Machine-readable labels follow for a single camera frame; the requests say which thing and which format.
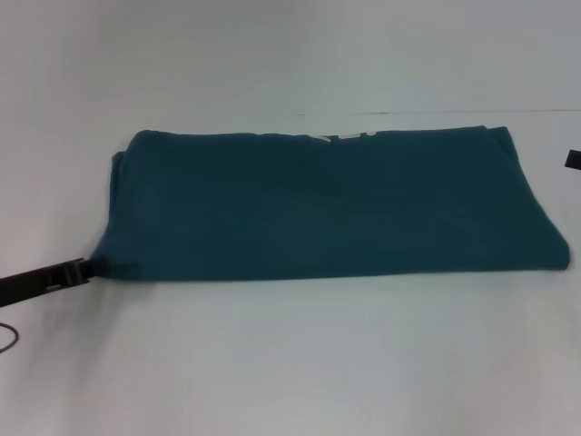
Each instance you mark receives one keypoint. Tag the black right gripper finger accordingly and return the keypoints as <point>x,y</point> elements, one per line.
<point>574,160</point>

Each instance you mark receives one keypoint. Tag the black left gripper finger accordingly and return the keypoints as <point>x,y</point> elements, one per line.
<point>95,268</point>

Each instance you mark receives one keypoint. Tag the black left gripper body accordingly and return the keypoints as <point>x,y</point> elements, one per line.
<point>36,279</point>

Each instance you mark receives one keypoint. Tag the blue t-shirt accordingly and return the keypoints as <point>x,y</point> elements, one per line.
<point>327,209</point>

